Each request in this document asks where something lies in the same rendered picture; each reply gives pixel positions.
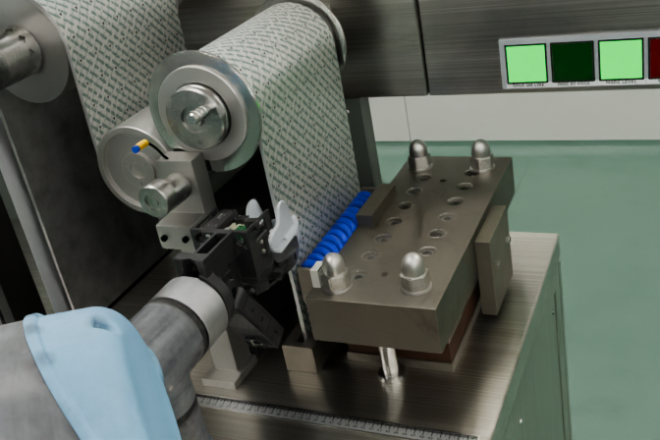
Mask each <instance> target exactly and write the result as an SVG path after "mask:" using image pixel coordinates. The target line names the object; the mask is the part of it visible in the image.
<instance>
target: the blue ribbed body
mask: <svg viewBox="0 0 660 440"><path fill-rule="evenodd" d="M370 196H371V192H367V191H362V192H359V193H358V194H357V196H356V197H355V198H354V199H353V201H352V202H351V203H350V204H349V206H348V207H347V208H346V209H345V211H344V213H342V214H341V215H340V218H339V219H337V220H336V222H335V224H334V225H333V226H332V227H331V229H330V230H329V231H328V232H327V233H326V235H325V236H324V237H323V238H322V239H321V242H319V243H318V244H317V246H316V248H315V249H314V250H313V251H312V252H311V254H310V255H309V256H308V257H307V258H306V260H305V261H304V262H303V263H302V267H307V268H311V267H312V266H313V265H314V264H315V262H316V261H322V260H323V257H324V256H325V255H326V254H327V253H329V252H337V253H339V251H340V250H341V249H342V247H343V246H344V245H345V243H346V242H347V241H348V239H349V238H350V237H351V235H352V234H353V233H354V231H355V230H356V229H357V227H358V222H357V217H356V214H357V213H358V211H359V210H360V209H361V208H362V206H363V205H364V204H365V202H366V201H367V200H368V198H369V197H370Z"/></svg>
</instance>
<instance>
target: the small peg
mask: <svg viewBox="0 0 660 440"><path fill-rule="evenodd" d="M209 113H210V112H209V109H208V107H207V106H205V105H200V106H199V107H198V108H196V109H195V110H193V111H192V112H191V113H190V114H189V115H188V116H187V121H188V123H189V124H190V125H192V126H195V125H197V124H198V123H199V122H201V121H202V120H203V119H205V118H206V117H207V116H209Z"/></svg>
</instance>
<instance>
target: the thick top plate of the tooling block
mask: <svg viewBox="0 0 660 440"><path fill-rule="evenodd" d="M469 158H470V156H430V159H431V163H432V165H433V166H432V168H431V169H429V170H427V171H425V172H418V173H417V172H411V171H410V170H409V166H410V165H409V159H408V160H407V162H406V163H405V164H404V166H403V167H402V168H401V170H400V171H399V173H398V174H397V175H396V177H395V178H394V179H393V181H392V182H391V183H390V184H395V185H396V192H397V195H396V197H395V198H394V199H393V201H392V202H391V204H390V205H389V206H388V208H387V209H386V211H385V212H384V214H383V215H382V216H381V218H380V219H379V221H378V222H377V223H376V225H375V226H374V227H357V229H356V230H355V231H354V233H353V234H352V235H351V237H350V238H349V239H348V241H347V242H346V243H345V245H344V246H343V247H342V249H341V250H340V251H339V254H340V255H341V256H342V258H343V259H344V262H345V267H347V268H349V272H350V277H351V279H352V281H353V286H352V287H351V288H350V289H349V290H348V291H346V292H344V293H343V294H339V295H329V294H326V293H324V292H323V290H322V287H321V288H312V289H311V291H310V292H309V293H308V295H307V296H306V297H305V303H306V307H307V312H308V316H309V320H310V325H311V329H312V334H313V338H314V340H320V341H329V342H338V343H347V344H356V345H365V346H373V347H382V348H391V349H400V350H409V351H418V352H428V353H436V354H442V353H443V351H444V349H445V347H446V344H447V342H448V340H449V338H450V336H451V333H452V331H453V329H454V327H455V324H456V322H457V320H458V318H459V316H460V313H461V311H462V309H463V307H464V305H465V302H466V300H467V298H468V295H469V292H470V290H471V288H472V286H473V284H474V281H475V279H476V277H477V275H478V272H477V264H476V255H475V246H474V241H475V239H476V237H477V235H478V233H479V231H480V229H481V227H482V225H483V223H484V221H485V219H486V216H487V214H488V212H489V210H490V208H491V206H492V205H507V209H508V207H509V205H510V203H511V201H512V198H513V196H514V194H515V181H514V170H513V159H512V157H493V162H494V164H495V169H494V170H492V171H490V172H487V173H473V172H472V171H471V170H470V169H469V167H470V159H469ZM409 252H416V253H418V254H419V255H420V256H421V257H422V258H423V260H424V264H425V268H427V269H428V270H429V277H430V281H431V282H432V289H431V290H430V291H429V292H428V293H426V294H424V295H421V296H407V295H405V294H403V293H402V292H401V288H400V287H401V280H400V274H401V272H402V266H401V264H402V259H403V257H404V256H405V255H406V254H407V253H409Z"/></svg>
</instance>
